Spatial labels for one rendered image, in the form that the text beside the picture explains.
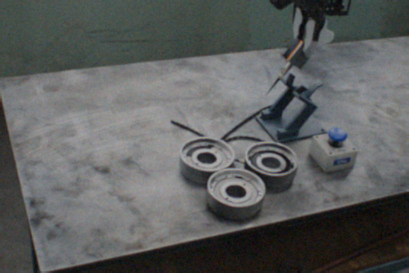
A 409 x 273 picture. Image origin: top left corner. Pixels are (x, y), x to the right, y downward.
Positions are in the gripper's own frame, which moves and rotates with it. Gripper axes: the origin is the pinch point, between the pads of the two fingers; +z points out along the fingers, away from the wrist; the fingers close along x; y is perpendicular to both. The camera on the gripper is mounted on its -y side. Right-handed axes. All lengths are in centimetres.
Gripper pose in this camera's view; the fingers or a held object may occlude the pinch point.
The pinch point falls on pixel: (301, 49)
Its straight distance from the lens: 131.0
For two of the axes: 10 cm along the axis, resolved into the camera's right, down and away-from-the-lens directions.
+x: -4.6, -5.5, 7.0
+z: -1.4, 8.2, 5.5
